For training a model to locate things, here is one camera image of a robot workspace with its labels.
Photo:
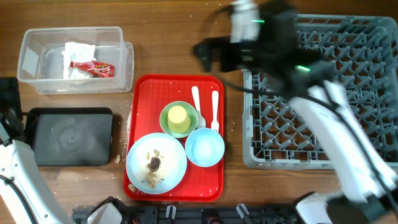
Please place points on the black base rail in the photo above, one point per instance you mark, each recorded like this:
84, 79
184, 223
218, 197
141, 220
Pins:
266, 214

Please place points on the black tray bin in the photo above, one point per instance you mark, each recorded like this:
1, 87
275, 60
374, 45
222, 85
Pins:
70, 136

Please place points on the light blue plate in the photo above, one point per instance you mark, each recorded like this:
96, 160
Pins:
167, 145

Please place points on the light blue bowl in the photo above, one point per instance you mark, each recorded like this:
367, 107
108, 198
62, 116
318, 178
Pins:
204, 147

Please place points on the red plastic tray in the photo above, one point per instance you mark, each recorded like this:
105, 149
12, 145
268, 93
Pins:
152, 92

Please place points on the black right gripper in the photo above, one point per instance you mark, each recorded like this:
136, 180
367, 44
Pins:
234, 48

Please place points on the white plastic spoon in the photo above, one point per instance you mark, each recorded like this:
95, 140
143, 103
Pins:
196, 98

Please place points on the yellow cup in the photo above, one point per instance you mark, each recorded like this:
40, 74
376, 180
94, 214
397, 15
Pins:
178, 119

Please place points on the white plastic fork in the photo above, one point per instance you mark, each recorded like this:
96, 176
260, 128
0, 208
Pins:
215, 100

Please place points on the grey dishwasher rack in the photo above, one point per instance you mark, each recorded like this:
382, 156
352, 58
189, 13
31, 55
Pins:
364, 52

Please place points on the clear plastic bin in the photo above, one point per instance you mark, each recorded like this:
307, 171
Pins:
41, 60

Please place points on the red snack wrapper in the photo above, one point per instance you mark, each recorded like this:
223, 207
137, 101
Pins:
96, 68

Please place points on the green bowl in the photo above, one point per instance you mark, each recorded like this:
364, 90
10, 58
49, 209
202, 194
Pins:
191, 112

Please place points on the white napkin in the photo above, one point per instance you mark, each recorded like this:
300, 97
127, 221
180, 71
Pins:
76, 52

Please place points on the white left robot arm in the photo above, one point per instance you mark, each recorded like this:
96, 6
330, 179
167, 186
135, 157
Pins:
23, 189

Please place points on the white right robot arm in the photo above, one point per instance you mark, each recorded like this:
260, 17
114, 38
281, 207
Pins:
263, 39

